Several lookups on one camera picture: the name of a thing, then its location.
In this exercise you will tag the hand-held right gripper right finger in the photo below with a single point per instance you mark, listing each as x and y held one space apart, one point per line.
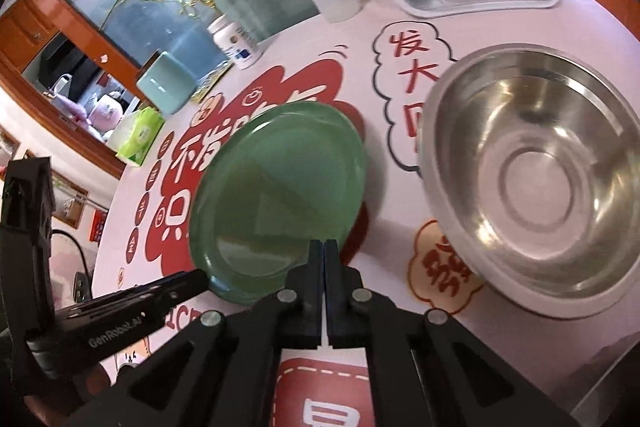
332 267

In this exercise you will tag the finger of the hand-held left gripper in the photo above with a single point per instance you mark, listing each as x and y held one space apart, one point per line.
170 289

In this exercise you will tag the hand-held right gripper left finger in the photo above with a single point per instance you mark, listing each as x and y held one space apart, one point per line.
316 267

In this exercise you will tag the green plate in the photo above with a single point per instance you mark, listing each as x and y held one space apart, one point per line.
275 187

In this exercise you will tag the red crate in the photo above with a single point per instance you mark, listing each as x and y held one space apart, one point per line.
98 226

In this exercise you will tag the green tissue pack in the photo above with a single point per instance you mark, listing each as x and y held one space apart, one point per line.
140 134

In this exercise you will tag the pink kitchen appliance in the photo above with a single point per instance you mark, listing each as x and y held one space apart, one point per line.
106 113

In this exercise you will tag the green canister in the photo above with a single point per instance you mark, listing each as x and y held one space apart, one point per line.
165 82

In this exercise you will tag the patterned coaster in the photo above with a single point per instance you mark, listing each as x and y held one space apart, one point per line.
212 79

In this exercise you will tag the large steel bowl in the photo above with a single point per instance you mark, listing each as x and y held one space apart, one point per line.
540 187

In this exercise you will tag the white pill bottle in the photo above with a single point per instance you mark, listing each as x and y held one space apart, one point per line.
235 42

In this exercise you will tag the wooden framed wall niche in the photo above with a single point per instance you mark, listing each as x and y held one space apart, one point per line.
67 202

